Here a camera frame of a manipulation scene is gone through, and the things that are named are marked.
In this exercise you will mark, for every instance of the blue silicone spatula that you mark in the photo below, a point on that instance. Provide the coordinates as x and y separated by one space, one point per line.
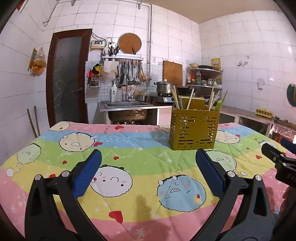
180 102

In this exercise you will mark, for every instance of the rectangular wooden cutting board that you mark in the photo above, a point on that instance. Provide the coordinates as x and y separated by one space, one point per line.
173 73

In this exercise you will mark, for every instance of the round wooden cutting board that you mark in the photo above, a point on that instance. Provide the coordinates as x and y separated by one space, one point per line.
129 43

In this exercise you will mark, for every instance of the green round wall board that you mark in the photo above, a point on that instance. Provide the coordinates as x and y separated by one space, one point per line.
291 95

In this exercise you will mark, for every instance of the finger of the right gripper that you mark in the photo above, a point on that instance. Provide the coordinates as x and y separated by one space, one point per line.
288 145
273 153

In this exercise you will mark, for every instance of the person's right hand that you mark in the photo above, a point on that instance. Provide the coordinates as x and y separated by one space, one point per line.
288 199

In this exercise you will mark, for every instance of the black wok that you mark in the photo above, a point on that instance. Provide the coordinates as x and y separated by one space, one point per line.
185 90

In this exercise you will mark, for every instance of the gas stove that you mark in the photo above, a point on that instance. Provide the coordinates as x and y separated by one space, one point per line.
161 98

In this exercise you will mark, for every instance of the water heater control box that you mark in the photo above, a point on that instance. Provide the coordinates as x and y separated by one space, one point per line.
98 44

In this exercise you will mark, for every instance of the dark brown glass door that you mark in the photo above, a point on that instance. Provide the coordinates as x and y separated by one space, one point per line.
65 76

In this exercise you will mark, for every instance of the stainless steel sink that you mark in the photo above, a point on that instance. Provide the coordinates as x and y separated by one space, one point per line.
125 112

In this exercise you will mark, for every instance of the kitchen counter cabinets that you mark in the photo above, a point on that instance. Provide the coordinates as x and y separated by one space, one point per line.
273 128

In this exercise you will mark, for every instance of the green handled fork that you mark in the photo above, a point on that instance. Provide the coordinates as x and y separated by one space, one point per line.
218 105

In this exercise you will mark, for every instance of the stainless steel pot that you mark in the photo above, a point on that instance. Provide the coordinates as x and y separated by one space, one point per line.
164 87

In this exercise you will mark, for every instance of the colourful cartoon quilt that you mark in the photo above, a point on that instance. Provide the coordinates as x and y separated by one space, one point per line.
143 190

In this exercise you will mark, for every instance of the corner shelf with bottles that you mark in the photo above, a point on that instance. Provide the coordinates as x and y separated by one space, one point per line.
203 79

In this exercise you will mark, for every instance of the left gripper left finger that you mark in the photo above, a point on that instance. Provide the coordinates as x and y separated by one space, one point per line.
42 218

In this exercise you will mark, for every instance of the orange plastic bag on wall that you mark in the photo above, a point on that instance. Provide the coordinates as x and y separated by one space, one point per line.
37 62

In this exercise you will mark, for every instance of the yellow egg tray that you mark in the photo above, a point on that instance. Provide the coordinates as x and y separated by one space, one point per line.
264 113

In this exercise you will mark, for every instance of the wall utensil rack shelf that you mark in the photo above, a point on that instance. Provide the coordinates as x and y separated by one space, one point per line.
122 56

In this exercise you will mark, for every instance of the yellow perforated utensil holder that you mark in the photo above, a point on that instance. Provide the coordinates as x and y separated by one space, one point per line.
193 128

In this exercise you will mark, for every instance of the white hanging towel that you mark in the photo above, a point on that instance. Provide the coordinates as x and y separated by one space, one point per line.
110 69

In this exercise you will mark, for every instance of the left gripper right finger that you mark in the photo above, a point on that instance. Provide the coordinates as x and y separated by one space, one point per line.
243 210

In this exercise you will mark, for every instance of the wooden sticks against wall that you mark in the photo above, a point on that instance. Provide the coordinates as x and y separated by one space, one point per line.
34 122

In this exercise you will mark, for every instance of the white soap bottle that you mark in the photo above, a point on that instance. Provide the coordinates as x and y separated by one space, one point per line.
113 93

